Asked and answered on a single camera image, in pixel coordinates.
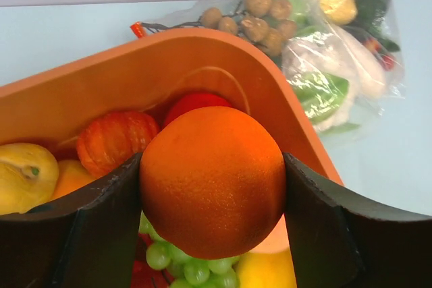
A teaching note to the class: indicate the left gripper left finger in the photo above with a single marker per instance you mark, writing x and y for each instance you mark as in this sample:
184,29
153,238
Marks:
84,239

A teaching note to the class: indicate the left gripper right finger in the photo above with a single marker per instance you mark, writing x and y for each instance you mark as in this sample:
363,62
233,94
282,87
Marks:
339,238

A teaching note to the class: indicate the orange fake pumpkin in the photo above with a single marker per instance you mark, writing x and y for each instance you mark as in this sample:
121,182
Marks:
110,140

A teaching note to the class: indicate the fake orange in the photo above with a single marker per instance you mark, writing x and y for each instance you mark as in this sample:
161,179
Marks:
213,183

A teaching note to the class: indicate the red fake apple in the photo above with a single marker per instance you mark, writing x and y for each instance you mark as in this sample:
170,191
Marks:
191,101

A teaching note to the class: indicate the fake peach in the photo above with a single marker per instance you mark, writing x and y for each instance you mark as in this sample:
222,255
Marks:
277,241

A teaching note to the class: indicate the yellow fake lemon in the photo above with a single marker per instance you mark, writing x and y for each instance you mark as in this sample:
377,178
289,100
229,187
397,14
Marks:
29,175

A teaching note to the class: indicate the green fake grapes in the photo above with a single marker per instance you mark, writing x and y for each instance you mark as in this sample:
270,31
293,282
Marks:
171,267

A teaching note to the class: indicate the zip bag of vegetables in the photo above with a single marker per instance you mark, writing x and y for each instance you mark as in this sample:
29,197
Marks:
340,57

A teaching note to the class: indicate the orange plastic bin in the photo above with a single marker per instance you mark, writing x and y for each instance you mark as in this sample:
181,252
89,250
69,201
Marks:
51,107

